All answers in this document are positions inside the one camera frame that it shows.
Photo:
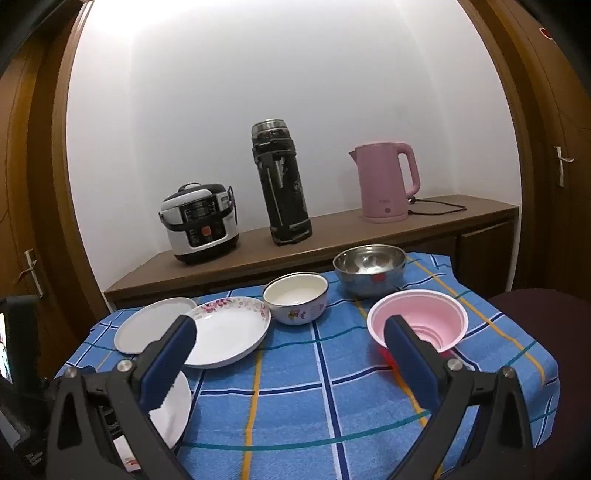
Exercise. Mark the wooden door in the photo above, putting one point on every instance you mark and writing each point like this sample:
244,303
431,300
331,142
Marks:
37,210
549,106

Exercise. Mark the brown wooden sideboard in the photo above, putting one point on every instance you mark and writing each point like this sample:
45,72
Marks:
256,260

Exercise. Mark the silver door handle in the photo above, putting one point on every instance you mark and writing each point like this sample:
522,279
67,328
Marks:
30,272
562,161

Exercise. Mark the black thermos flask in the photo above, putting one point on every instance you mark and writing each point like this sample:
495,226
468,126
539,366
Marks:
275,156

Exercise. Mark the white enamel bowl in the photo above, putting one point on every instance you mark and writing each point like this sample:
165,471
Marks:
298,298

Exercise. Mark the pink plastic bowl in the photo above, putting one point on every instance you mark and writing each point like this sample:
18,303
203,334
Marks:
435,317

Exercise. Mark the plain white plate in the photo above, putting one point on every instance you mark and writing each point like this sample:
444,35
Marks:
149,324

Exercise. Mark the stainless steel bowl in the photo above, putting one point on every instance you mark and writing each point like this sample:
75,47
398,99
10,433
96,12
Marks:
371,271

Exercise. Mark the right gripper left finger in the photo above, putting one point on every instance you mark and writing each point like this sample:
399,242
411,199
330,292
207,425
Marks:
91,408

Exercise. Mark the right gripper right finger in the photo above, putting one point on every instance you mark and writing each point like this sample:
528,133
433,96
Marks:
500,443

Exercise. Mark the pink electric kettle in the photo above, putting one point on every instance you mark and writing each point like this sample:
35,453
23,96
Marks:
385,198

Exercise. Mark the left silver door handle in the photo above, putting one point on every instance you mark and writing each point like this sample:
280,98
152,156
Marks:
30,272

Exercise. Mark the red flower white plate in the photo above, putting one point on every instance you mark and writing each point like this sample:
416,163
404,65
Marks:
171,418

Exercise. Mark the left wooden door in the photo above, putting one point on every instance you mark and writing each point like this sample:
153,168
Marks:
37,210

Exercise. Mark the pink floral rim plate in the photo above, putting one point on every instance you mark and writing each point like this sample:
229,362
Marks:
228,329

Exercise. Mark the right silver door handle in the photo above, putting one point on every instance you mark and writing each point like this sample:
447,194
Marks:
562,161

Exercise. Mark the white black rice cooker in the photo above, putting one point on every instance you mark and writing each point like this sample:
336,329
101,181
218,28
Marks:
201,221

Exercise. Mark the right wooden door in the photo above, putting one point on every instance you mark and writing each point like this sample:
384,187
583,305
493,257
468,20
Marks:
549,106

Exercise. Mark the dark maroon chair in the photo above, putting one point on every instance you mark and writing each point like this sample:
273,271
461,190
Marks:
560,323

